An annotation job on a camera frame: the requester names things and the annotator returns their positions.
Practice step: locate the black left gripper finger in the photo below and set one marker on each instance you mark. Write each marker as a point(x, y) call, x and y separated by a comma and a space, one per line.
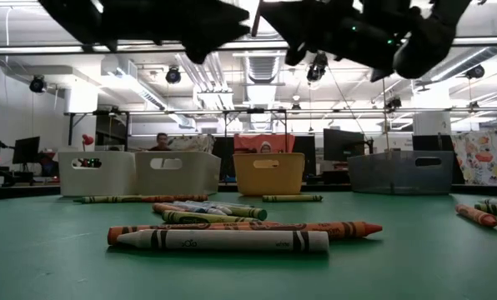
point(229, 14)
point(229, 32)

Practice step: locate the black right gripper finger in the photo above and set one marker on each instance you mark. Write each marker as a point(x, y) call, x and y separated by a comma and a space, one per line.
point(298, 46)
point(286, 14)

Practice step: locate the yellow green crayon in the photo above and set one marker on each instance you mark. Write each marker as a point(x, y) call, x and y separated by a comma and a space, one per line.
point(290, 198)
point(198, 217)

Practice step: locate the orange crayon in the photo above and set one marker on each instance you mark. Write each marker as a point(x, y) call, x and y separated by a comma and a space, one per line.
point(169, 227)
point(177, 198)
point(340, 229)
point(165, 207)

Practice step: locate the red crayon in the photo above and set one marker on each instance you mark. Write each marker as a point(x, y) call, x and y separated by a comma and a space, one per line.
point(475, 215)

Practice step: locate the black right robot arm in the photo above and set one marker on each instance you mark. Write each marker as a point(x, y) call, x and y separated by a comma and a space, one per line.
point(423, 46)

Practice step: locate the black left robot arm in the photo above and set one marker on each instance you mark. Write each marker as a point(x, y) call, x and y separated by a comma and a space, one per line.
point(73, 16)

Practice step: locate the black ceiling spot lamp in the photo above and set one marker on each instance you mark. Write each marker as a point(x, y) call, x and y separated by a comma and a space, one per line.
point(475, 71)
point(37, 84)
point(317, 68)
point(173, 75)

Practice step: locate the white ceiling pipes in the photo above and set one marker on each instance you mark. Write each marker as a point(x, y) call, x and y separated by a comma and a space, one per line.
point(202, 75)

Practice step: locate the thin hanging pole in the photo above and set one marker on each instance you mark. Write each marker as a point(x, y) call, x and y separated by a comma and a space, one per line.
point(385, 116)

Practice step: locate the person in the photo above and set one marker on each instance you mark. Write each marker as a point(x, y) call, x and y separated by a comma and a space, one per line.
point(265, 146)
point(161, 141)

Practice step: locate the black computer monitor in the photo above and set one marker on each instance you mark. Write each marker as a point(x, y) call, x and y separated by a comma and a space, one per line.
point(25, 150)
point(432, 141)
point(342, 143)

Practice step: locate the orange cloth panel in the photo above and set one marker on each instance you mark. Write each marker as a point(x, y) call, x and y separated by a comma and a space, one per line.
point(248, 142)

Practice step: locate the white patterned cloth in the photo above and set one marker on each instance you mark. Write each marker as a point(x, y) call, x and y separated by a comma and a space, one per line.
point(190, 143)

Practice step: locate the long ceiling light bar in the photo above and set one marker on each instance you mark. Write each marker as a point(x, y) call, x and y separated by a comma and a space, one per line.
point(36, 49)

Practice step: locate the orange plastic bin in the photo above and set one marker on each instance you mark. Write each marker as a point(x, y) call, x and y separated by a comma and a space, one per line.
point(269, 179)

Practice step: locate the red desk lamp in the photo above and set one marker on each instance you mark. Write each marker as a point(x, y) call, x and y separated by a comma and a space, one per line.
point(88, 139)

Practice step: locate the dark grey plastic bin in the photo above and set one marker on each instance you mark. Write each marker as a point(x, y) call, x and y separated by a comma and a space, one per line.
point(398, 175)

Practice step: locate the light grey plastic bin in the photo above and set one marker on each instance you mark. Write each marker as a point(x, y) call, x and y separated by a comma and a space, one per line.
point(177, 181)

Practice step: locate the white plastic bin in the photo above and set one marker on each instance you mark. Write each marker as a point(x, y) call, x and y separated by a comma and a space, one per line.
point(106, 179)

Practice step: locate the white crayon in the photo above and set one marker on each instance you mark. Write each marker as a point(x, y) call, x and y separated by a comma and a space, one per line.
point(232, 240)
point(196, 208)

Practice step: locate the floral patterned cloth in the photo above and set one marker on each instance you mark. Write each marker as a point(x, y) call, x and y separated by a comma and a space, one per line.
point(482, 158)

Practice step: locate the white ventilation duct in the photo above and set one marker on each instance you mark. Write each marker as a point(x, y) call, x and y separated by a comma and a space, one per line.
point(144, 93)

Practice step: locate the small black ceiling camera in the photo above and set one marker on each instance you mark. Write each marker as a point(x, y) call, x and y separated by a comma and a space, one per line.
point(393, 103)

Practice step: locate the silver air duct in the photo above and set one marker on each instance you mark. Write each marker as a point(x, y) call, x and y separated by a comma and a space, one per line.
point(461, 66)

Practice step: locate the black metal rack frame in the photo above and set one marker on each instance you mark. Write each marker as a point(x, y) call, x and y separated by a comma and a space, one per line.
point(70, 129)

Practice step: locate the black aluminium table frame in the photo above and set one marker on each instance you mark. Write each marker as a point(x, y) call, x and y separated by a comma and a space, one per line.
point(23, 191)

